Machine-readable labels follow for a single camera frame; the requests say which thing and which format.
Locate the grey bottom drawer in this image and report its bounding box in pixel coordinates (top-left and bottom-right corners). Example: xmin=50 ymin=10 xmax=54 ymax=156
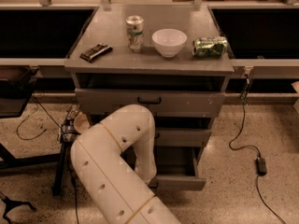
xmin=149 ymin=146 xmax=206 ymax=190

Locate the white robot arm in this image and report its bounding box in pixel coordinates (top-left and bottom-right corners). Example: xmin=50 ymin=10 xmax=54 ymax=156
xmin=70 ymin=105 xmax=181 ymax=224

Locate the grey top drawer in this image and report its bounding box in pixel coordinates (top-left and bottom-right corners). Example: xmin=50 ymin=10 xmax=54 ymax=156
xmin=75 ymin=89 xmax=224 ymax=118

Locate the grey drawer cabinet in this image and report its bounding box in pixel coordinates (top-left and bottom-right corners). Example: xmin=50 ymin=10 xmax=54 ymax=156
xmin=64 ymin=3 xmax=235 ymax=173

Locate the white bowl on floor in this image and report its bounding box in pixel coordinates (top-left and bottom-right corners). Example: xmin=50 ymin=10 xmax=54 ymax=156
xmin=74 ymin=113 xmax=90 ymax=133

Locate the green soda can lying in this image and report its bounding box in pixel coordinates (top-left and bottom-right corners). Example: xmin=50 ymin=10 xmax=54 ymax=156
xmin=192 ymin=36 xmax=227 ymax=58

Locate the upright white soda can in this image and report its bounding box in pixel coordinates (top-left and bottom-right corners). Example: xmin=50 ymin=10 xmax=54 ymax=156
xmin=126 ymin=15 xmax=144 ymax=52

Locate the crumpled chip bag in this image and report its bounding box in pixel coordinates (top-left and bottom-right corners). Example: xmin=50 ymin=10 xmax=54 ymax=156
xmin=59 ymin=105 xmax=80 ymax=143

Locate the black stand with tray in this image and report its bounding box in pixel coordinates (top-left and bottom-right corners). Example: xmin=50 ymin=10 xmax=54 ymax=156
xmin=0 ymin=65 xmax=67 ymax=196

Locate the black tripod leg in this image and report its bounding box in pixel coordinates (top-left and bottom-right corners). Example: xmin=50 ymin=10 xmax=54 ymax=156
xmin=0 ymin=192 xmax=36 ymax=224

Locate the thin black floor cable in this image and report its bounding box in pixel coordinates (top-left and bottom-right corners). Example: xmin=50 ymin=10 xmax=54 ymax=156
xmin=15 ymin=93 xmax=80 ymax=224

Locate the black power adapter with cable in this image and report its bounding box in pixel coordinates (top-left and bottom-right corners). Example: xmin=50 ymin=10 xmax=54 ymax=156
xmin=228 ymin=75 xmax=287 ymax=224

